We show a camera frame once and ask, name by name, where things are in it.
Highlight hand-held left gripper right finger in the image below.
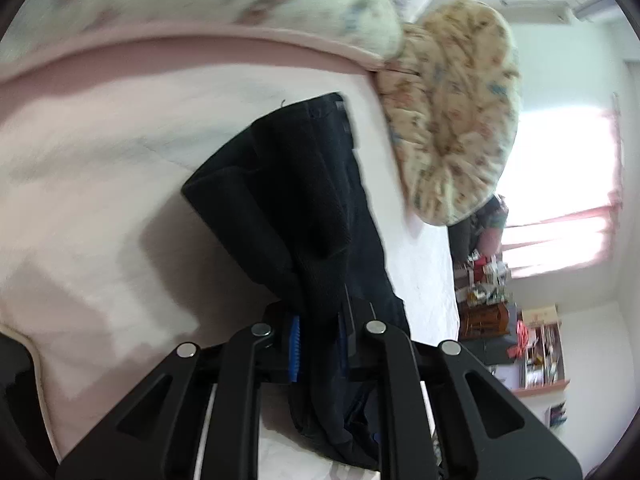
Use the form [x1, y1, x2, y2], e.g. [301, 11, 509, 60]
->
[337, 300, 584, 480]

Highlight pink bed blanket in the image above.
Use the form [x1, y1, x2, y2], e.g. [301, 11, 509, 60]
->
[0, 27, 461, 480]

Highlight pink window curtain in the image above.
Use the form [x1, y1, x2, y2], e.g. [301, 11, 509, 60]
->
[500, 105, 625, 281]

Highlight black pants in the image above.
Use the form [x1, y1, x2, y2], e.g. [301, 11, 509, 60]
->
[181, 92, 412, 472]

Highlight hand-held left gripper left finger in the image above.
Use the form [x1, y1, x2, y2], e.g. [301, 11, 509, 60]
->
[55, 302, 304, 480]

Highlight wooden chair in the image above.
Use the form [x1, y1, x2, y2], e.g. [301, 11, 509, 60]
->
[458, 302, 512, 342]

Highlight red patterned cloth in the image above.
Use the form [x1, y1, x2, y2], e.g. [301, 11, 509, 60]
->
[509, 320, 532, 361]

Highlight pink bookshelf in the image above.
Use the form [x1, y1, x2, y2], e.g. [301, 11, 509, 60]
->
[510, 304, 572, 397]

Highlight floral beige pillow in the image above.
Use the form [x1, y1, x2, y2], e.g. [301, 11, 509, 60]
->
[376, 0, 522, 227]

